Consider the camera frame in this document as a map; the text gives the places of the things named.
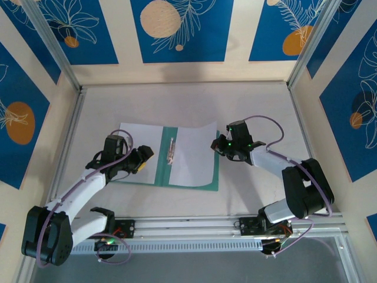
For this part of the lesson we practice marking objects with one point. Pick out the green paper folder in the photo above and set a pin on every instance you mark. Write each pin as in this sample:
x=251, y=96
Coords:
x=163, y=165

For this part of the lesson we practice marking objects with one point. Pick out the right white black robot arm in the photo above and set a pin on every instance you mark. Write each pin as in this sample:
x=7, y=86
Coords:
x=306, y=188

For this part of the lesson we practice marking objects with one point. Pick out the white paper sheet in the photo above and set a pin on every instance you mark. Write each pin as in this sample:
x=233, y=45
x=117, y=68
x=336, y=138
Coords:
x=141, y=132
x=191, y=159

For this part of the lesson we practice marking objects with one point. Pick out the aluminium frame bar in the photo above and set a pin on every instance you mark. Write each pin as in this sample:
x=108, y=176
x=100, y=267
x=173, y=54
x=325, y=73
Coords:
x=23, y=274
x=350, y=262

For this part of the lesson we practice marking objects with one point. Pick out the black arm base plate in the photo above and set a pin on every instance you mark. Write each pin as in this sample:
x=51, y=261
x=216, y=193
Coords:
x=129, y=228
x=246, y=227

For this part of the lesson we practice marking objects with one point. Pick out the black controller box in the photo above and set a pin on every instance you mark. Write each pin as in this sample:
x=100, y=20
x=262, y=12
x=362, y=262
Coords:
x=103, y=247
x=266, y=248

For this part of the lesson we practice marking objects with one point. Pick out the metal folder fastener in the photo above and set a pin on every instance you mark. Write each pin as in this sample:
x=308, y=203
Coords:
x=171, y=151

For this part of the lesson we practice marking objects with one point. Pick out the wide aluminium extrusion rail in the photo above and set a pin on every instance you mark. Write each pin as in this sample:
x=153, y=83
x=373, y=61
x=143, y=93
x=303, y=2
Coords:
x=188, y=228

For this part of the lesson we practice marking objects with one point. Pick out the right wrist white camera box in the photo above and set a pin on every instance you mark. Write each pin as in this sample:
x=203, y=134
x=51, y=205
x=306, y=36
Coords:
x=228, y=137

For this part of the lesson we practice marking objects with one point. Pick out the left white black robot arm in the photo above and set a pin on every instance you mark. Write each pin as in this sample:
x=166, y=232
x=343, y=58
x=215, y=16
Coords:
x=76, y=191

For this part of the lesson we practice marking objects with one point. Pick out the aluminium corner post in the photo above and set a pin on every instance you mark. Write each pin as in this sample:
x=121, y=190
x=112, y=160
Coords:
x=53, y=44
x=310, y=44

